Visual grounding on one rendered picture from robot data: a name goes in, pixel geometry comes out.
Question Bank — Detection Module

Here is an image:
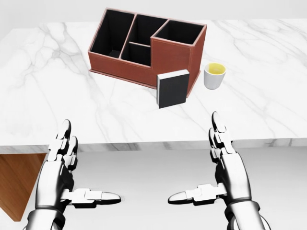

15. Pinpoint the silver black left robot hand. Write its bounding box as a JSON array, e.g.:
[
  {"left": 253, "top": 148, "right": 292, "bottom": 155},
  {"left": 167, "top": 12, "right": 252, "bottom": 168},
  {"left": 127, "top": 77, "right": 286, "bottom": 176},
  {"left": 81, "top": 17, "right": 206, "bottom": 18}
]
[{"left": 34, "top": 119, "right": 122, "bottom": 210}]

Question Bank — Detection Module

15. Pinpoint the brown wooden table base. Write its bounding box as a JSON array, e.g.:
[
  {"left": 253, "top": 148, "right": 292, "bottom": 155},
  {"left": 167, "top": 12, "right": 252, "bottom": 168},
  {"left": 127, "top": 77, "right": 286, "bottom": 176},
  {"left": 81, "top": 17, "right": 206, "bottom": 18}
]
[{"left": 0, "top": 153, "right": 47, "bottom": 222}]

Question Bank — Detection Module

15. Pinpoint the white cup with yellow inside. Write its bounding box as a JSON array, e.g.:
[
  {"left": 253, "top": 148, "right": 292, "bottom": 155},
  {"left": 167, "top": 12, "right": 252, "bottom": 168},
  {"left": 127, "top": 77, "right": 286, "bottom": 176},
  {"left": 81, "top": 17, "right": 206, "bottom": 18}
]
[{"left": 203, "top": 62, "right": 227, "bottom": 91}]

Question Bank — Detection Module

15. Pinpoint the black book with white pages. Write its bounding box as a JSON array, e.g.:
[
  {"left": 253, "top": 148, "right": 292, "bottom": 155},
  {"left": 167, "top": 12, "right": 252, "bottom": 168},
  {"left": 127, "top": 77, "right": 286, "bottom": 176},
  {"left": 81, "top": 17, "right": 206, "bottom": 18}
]
[{"left": 157, "top": 69, "right": 189, "bottom": 109}]

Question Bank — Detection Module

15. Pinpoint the red-brown desk caddy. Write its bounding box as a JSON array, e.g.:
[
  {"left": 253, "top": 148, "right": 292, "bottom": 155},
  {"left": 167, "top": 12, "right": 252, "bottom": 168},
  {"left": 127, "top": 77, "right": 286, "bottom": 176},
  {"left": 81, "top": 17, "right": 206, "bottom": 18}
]
[{"left": 88, "top": 7, "right": 208, "bottom": 97}]

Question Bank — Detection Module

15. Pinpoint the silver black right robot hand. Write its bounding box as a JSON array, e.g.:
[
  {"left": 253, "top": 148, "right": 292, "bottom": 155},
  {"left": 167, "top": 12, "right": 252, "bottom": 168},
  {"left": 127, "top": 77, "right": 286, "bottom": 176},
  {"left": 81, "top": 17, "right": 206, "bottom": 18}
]
[{"left": 167, "top": 111, "right": 253, "bottom": 208}]

